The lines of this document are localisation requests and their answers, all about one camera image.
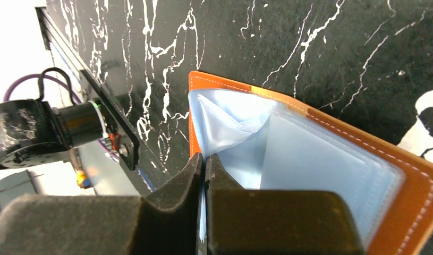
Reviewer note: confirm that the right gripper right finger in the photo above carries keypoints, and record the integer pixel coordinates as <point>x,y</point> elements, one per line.
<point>243,221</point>

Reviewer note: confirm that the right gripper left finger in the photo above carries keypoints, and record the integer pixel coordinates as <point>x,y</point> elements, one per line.
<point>164,222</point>

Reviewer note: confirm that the brown leather card holder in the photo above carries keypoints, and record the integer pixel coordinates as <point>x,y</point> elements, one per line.
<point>268,140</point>

